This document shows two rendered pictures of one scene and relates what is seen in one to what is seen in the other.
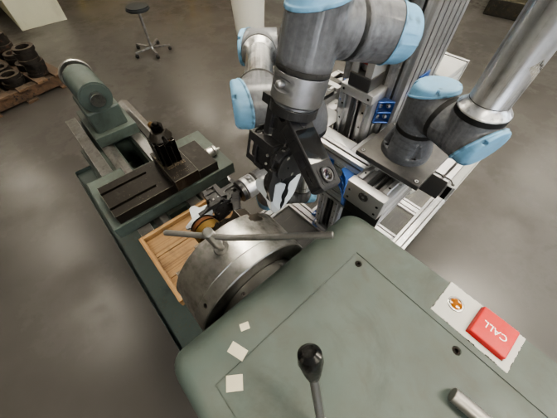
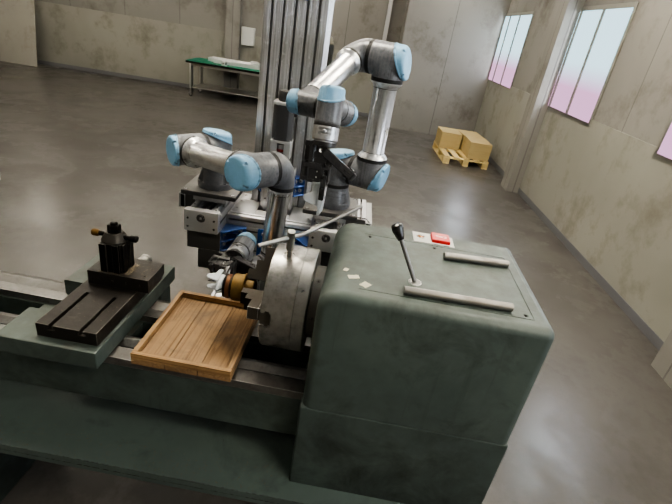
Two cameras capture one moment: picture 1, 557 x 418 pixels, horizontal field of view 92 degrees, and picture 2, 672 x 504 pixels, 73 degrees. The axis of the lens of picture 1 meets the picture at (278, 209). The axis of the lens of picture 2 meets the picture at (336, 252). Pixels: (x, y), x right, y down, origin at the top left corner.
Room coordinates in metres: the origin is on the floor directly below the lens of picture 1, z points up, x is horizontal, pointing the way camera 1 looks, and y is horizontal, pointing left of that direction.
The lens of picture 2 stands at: (-0.60, 0.86, 1.84)
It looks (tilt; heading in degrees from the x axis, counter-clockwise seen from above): 27 degrees down; 313
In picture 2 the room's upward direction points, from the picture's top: 9 degrees clockwise
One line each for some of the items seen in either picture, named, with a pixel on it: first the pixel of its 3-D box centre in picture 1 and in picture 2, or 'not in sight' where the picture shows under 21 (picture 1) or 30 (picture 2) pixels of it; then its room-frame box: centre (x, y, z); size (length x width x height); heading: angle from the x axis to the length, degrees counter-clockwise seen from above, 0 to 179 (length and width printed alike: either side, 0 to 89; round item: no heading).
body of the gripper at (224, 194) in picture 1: (225, 198); (226, 266); (0.53, 0.17, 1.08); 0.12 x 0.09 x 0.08; 131
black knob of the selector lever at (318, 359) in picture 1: (311, 362); (397, 231); (0.04, -0.04, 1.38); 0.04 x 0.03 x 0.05; 41
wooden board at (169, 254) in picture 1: (204, 240); (203, 331); (0.49, 0.27, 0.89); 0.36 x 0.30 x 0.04; 131
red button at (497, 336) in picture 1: (491, 332); (440, 239); (0.10, -0.37, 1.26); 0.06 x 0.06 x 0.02; 41
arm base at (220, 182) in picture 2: not in sight; (216, 173); (1.02, -0.07, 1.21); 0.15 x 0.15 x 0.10
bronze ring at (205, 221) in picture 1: (210, 234); (240, 287); (0.40, 0.20, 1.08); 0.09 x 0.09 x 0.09; 42
